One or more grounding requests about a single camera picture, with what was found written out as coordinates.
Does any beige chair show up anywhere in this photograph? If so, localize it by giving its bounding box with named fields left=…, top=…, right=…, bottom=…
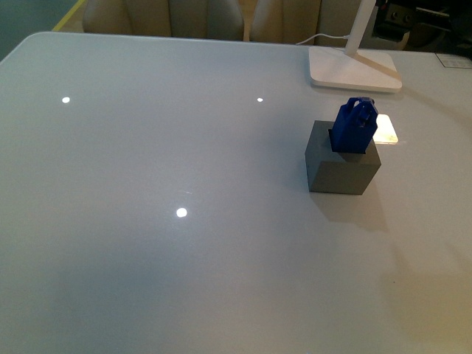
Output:
left=249, top=0, right=361, bottom=48
left=83, top=0, right=244, bottom=41

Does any blue part with handle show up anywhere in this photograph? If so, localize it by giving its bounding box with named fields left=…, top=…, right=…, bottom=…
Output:
left=330, top=97, right=378, bottom=153

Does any gray label sticker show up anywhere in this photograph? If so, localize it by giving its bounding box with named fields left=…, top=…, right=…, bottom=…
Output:
left=436, top=53, right=472, bottom=69

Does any white desk lamp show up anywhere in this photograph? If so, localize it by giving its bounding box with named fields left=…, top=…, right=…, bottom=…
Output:
left=308, top=1, right=402, bottom=93

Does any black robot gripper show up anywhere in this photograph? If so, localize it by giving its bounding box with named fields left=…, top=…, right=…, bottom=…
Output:
left=372, top=0, right=451, bottom=41

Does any left beige chair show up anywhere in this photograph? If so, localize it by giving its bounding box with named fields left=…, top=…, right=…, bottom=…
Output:
left=83, top=0, right=244, bottom=41

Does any gray cube base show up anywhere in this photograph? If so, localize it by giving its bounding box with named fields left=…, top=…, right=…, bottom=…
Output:
left=305, top=121, right=381, bottom=195

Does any white lamp cable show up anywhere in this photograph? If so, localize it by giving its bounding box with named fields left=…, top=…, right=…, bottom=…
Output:
left=295, top=33, right=350, bottom=46

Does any right beige chair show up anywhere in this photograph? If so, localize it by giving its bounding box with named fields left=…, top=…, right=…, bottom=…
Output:
left=249, top=0, right=361, bottom=48

